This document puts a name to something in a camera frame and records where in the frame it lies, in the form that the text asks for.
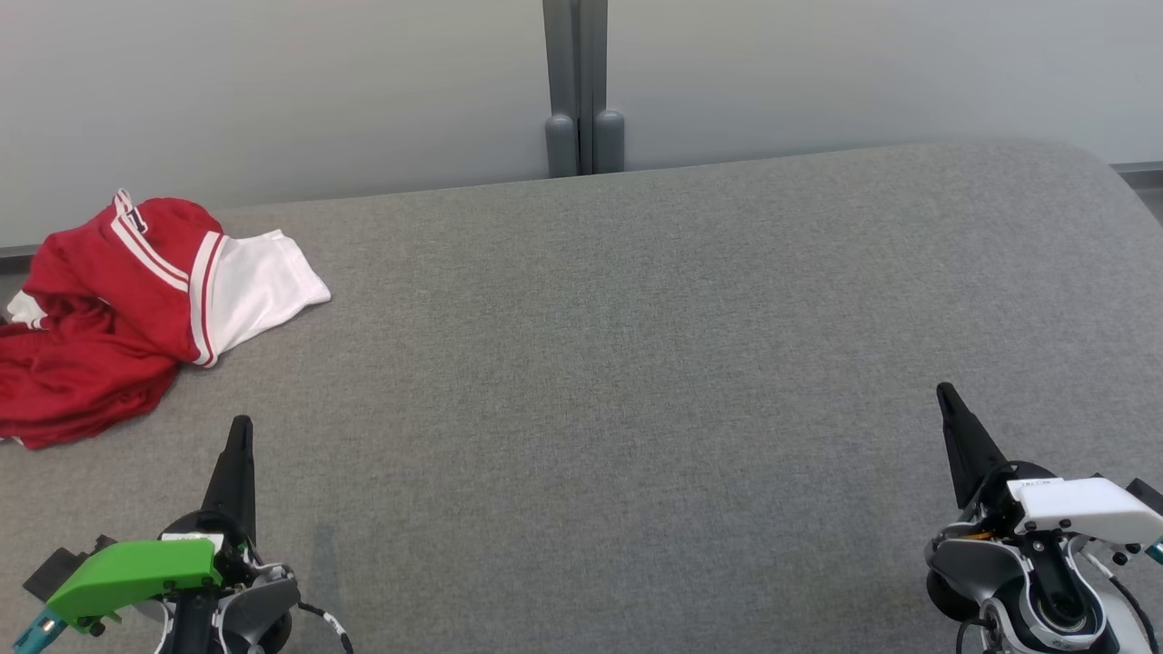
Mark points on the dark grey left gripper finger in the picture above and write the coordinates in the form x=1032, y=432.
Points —
x=236, y=472

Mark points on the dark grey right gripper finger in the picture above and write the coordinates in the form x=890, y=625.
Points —
x=968, y=445

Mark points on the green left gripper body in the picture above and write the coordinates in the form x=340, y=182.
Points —
x=127, y=572

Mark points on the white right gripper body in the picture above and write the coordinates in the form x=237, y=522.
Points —
x=1081, y=509

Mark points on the red and white garment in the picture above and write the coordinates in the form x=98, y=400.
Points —
x=91, y=300

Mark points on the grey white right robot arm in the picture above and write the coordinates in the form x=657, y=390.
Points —
x=972, y=563

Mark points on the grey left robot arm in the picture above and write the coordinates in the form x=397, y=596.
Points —
x=263, y=604

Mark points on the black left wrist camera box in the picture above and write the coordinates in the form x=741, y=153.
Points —
x=54, y=572

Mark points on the grey partition frame post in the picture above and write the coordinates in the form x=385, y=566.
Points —
x=601, y=82
x=561, y=82

